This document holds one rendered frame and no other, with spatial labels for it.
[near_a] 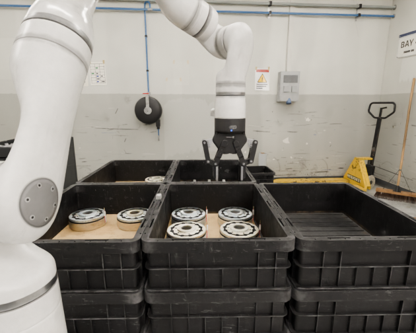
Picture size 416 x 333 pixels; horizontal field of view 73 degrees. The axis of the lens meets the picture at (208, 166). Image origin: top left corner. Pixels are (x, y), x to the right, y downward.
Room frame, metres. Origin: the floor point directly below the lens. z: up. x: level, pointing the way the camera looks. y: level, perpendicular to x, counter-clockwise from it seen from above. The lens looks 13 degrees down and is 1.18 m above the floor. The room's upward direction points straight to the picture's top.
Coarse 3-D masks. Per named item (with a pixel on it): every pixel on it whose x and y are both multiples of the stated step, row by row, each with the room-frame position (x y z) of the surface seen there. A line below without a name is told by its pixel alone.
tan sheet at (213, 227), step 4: (208, 216) 0.84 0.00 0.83; (212, 216) 0.84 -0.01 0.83; (216, 216) 0.84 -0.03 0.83; (208, 220) 0.81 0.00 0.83; (212, 220) 0.81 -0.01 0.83; (216, 220) 0.81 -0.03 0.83; (168, 224) 0.78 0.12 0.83; (208, 224) 0.78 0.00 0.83; (212, 224) 0.78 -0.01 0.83; (216, 224) 0.78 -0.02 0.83; (208, 228) 0.75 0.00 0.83; (212, 228) 0.75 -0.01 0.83; (216, 228) 0.75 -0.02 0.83; (208, 232) 0.73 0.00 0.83; (212, 232) 0.73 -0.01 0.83; (216, 232) 0.73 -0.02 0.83; (208, 236) 0.70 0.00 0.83; (212, 236) 0.70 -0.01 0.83; (216, 236) 0.70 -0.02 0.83
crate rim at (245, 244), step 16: (160, 208) 0.66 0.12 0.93; (272, 208) 0.65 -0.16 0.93; (144, 240) 0.49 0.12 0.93; (160, 240) 0.49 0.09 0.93; (176, 240) 0.49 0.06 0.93; (192, 240) 0.49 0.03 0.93; (208, 240) 0.49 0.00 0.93; (224, 240) 0.49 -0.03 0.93; (240, 240) 0.49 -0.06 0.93; (256, 240) 0.49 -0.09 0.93; (272, 240) 0.49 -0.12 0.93; (288, 240) 0.49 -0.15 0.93
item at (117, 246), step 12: (156, 192) 0.78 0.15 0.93; (144, 228) 0.54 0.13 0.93; (36, 240) 0.49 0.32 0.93; (48, 240) 0.49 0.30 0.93; (60, 240) 0.49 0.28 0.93; (72, 240) 0.49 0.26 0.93; (84, 240) 0.49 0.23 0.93; (96, 240) 0.49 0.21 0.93; (108, 240) 0.49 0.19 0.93; (120, 240) 0.49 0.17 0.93; (132, 240) 0.49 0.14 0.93; (60, 252) 0.48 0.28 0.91; (72, 252) 0.48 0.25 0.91; (84, 252) 0.48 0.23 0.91; (96, 252) 0.48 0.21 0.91; (108, 252) 0.48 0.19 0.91; (120, 252) 0.48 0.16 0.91; (132, 252) 0.48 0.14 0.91
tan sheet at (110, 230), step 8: (112, 216) 0.84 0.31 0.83; (112, 224) 0.78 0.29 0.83; (64, 232) 0.73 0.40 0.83; (72, 232) 0.73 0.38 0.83; (80, 232) 0.73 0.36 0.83; (88, 232) 0.73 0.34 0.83; (96, 232) 0.73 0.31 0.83; (104, 232) 0.73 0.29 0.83; (112, 232) 0.73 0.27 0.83; (120, 232) 0.73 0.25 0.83; (128, 232) 0.73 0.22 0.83
